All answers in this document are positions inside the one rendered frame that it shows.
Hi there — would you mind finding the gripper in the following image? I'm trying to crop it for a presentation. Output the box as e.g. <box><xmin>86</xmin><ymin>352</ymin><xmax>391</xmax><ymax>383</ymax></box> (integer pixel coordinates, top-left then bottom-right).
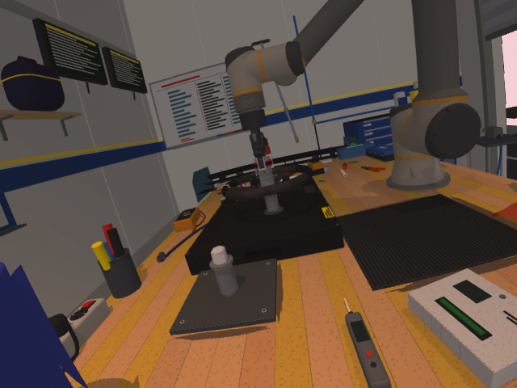
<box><xmin>241</xmin><ymin>109</ymin><xmax>270</xmax><ymax>158</ymax></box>

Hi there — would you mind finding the dark steering wheel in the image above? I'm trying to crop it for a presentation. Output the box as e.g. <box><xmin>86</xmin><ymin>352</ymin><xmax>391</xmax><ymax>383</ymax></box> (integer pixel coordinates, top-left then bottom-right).
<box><xmin>221</xmin><ymin>163</ymin><xmax>315</xmax><ymax>203</ymax></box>

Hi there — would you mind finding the grey hub column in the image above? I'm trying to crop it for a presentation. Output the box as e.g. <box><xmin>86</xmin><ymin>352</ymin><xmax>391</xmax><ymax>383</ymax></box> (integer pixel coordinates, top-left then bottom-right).
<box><xmin>263</xmin><ymin>193</ymin><xmax>284</xmax><ymax>216</ymax></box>

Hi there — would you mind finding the black test buck base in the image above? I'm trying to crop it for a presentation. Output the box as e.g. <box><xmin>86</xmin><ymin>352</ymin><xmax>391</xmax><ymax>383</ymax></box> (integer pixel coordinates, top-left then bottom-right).
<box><xmin>184</xmin><ymin>177</ymin><xmax>345</xmax><ymax>276</ymax></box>

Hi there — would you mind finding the grey wheel stand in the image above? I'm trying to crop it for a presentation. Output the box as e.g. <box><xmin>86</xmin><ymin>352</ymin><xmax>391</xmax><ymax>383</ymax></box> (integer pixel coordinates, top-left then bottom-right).
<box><xmin>169</xmin><ymin>245</ymin><xmax>279</xmax><ymax>335</ymax></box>

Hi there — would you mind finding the black long rack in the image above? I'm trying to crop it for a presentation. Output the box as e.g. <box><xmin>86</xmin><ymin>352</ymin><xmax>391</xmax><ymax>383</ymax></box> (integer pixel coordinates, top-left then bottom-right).
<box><xmin>208</xmin><ymin>147</ymin><xmax>338</xmax><ymax>187</ymax></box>

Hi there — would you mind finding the blue rod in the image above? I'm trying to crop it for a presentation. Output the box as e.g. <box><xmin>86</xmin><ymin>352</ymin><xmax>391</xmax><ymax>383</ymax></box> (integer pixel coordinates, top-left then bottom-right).
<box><xmin>292</xmin><ymin>15</ymin><xmax>323</xmax><ymax>153</ymax></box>

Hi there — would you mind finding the whiteboard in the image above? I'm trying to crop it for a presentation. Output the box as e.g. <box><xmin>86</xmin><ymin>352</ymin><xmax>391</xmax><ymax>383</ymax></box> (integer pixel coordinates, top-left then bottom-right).
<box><xmin>148</xmin><ymin>61</ymin><xmax>252</xmax><ymax>150</ymax></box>

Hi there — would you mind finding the teal box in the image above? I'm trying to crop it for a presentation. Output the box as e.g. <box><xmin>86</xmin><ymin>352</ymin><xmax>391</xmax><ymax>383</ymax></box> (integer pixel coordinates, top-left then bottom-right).
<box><xmin>192</xmin><ymin>167</ymin><xmax>212</xmax><ymax>203</ymax></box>

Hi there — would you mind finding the blue parts box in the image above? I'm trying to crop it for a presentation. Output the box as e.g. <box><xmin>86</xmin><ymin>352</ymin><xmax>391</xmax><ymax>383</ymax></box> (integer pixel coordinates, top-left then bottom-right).
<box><xmin>335</xmin><ymin>144</ymin><xmax>368</xmax><ymax>160</ymax></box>
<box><xmin>365</xmin><ymin>144</ymin><xmax>395</xmax><ymax>162</ymax></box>

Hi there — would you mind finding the blue tool chest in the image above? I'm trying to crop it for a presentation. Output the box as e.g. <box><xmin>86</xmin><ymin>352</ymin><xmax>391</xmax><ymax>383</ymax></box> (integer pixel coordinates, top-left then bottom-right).
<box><xmin>343</xmin><ymin>114</ymin><xmax>395</xmax><ymax>147</ymax></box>

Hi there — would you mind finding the yellow multimeter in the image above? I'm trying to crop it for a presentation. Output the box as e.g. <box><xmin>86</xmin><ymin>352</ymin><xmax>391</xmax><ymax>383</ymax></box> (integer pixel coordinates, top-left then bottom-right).
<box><xmin>173</xmin><ymin>206</ymin><xmax>202</xmax><ymax>232</ymax></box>

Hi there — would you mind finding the small black notice board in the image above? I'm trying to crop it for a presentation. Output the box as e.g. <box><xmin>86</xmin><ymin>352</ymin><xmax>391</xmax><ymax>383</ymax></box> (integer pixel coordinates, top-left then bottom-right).
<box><xmin>100</xmin><ymin>46</ymin><xmax>149</xmax><ymax>95</ymax></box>

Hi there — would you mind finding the blue and red probe lead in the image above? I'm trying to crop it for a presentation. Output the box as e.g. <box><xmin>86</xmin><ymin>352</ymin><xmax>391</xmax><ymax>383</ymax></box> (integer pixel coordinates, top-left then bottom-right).
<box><xmin>156</xmin><ymin>213</ymin><xmax>208</xmax><ymax>263</ymax></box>

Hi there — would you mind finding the black marker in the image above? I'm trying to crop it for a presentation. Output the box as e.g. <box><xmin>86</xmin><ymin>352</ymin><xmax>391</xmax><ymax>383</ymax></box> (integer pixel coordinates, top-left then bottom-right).
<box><xmin>107</xmin><ymin>228</ymin><xmax>126</xmax><ymax>259</ymax></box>

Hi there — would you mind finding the red marker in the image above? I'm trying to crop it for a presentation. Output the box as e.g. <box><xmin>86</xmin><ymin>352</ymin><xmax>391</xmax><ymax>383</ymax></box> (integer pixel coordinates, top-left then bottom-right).
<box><xmin>101</xmin><ymin>222</ymin><xmax>116</xmax><ymax>252</ymax></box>

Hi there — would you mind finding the large black notice board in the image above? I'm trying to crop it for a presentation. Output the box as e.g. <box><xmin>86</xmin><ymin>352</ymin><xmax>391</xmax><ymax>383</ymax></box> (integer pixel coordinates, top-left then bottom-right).
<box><xmin>32</xmin><ymin>18</ymin><xmax>109</xmax><ymax>86</ymax></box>

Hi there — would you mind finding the yellow marker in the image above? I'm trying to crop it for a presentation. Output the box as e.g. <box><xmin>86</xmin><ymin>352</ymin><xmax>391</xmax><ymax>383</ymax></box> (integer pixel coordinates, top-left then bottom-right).
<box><xmin>90</xmin><ymin>241</ymin><xmax>112</xmax><ymax>272</ymax></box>

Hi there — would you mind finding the black ribbed rubber mat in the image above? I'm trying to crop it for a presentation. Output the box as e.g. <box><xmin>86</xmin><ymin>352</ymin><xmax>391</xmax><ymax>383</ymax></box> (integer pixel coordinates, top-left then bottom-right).
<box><xmin>335</xmin><ymin>193</ymin><xmax>517</xmax><ymax>291</ymax></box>

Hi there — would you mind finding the dark grey pen cup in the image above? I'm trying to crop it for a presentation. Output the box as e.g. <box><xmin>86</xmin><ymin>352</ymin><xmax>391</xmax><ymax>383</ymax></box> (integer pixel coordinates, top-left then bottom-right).
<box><xmin>98</xmin><ymin>247</ymin><xmax>142</xmax><ymax>299</ymax></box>

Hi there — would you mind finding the dark blue bag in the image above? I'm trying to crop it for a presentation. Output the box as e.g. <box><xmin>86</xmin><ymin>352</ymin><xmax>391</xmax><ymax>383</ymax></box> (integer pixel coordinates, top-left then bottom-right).
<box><xmin>0</xmin><ymin>55</ymin><xmax>65</xmax><ymax>111</ymax></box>

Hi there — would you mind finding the grey handheld tester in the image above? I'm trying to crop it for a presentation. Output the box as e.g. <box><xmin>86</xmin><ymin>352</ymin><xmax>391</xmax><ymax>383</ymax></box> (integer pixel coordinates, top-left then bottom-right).
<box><xmin>343</xmin><ymin>297</ymin><xmax>391</xmax><ymax>388</ymax></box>

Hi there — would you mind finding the white power strip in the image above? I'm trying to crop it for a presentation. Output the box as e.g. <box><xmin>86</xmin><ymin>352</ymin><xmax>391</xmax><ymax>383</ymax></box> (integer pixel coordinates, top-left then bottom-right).
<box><xmin>66</xmin><ymin>297</ymin><xmax>112</xmax><ymax>337</ymax></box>

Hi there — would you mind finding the window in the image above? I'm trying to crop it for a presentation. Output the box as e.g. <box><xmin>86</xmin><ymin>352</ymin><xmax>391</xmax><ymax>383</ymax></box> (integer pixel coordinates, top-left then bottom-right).
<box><xmin>500</xmin><ymin>34</ymin><xmax>517</xmax><ymax>110</ymax></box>

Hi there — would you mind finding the orange sheet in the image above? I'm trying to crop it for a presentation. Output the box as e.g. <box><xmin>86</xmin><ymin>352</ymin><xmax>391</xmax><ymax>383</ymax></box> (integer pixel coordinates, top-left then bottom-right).
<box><xmin>492</xmin><ymin>204</ymin><xmax>517</xmax><ymax>222</ymax></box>

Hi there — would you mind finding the white box with green display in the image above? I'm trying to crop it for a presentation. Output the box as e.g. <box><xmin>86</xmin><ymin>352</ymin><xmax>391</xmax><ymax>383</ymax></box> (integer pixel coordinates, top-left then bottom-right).
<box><xmin>407</xmin><ymin>268</ymin><xmax>517</xmax><ymax>388</ymax></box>

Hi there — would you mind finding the wooden wall shelf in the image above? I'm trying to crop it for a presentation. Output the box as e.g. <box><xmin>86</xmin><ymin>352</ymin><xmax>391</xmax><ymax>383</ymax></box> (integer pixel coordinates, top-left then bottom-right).
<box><xmin>0</xmin><ymin>108</ymin><xmax>83</xmax><ymax>141</ymax></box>

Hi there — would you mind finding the blue wall bracket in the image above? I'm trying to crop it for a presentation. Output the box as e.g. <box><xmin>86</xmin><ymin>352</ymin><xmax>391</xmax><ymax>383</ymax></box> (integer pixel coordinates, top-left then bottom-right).
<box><xmin>0</xmin><ymin>189</ymin><xmax>27</xmax><ymax>238</ymax></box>

